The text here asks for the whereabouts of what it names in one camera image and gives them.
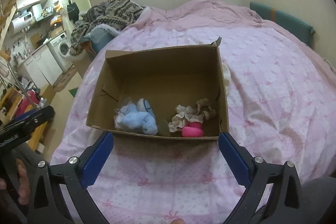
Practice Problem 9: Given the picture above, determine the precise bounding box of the pink rubber duck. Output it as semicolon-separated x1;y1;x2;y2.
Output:
182;122;205;138

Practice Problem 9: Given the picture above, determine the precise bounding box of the beige lace scrunchie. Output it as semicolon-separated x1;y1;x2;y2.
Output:
196;98;217;120

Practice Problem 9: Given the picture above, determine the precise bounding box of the white ruffled scrunchie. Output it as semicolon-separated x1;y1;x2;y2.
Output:
168;105;197;132

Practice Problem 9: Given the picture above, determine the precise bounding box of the clear plastic wrapper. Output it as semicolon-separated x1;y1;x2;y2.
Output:
115;97;138;115

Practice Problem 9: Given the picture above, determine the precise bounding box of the blue plush toy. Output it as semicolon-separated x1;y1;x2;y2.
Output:
114;98;158;136

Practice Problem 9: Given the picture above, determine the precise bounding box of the person's left hand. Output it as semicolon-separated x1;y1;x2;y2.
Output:
0;159;30;210

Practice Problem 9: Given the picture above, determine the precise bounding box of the red suitcase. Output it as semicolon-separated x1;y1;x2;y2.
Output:
15;89;39;117

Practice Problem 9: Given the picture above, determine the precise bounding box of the white kitchen cabinet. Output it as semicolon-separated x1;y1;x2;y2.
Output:
17;45;63;89

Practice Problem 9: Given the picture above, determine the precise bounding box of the green dustpan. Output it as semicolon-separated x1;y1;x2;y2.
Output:
69;88;78;98

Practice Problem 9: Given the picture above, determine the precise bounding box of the white washing machine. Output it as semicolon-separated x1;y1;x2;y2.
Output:
47;31;72;72

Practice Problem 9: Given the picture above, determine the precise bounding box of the pink patterned bed quilt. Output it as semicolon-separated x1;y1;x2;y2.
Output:
49;0;336;224

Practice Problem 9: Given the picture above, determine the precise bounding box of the white cloth behind box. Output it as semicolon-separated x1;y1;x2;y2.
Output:
222;62;232;95

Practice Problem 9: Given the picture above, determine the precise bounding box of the white water heater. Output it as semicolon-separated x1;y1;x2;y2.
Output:
9;11;34;35

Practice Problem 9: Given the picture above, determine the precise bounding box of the brown cardboard box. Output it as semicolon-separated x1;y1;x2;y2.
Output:
86;40;229;140

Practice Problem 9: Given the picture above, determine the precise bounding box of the teal blue pillow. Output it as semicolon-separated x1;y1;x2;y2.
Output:
80;24;121;56

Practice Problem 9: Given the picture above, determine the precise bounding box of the patterned knit blanket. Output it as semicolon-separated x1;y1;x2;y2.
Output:
70;0;145;57

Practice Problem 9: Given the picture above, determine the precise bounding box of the teal headboard cushion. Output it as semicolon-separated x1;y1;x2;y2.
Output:
249;2;315;47

